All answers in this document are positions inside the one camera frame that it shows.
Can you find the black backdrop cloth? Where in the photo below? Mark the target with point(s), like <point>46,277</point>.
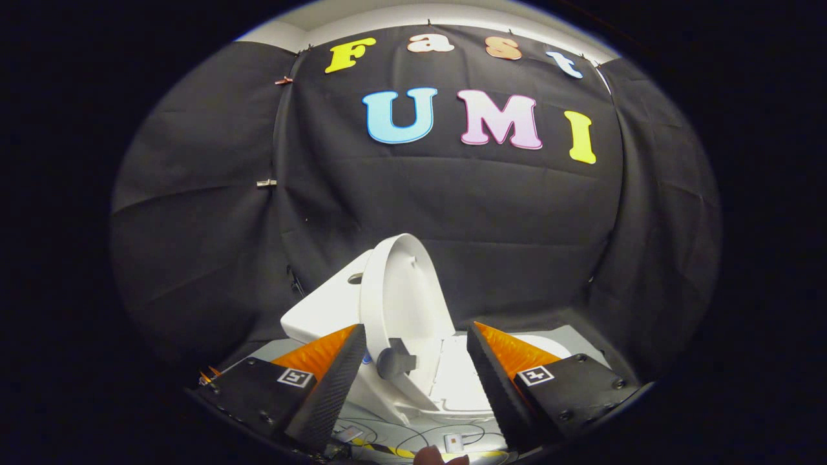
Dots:
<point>452,194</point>

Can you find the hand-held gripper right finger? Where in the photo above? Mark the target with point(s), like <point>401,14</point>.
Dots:
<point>501,397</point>

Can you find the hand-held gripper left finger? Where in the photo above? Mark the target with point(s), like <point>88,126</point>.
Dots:
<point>336,394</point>

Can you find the white power adapter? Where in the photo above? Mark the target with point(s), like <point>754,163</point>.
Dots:
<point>454,443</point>

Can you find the small white box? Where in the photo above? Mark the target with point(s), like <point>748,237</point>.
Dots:
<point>349,434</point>

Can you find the white toilet with tank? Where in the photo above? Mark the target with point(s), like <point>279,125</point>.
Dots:
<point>323,313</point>

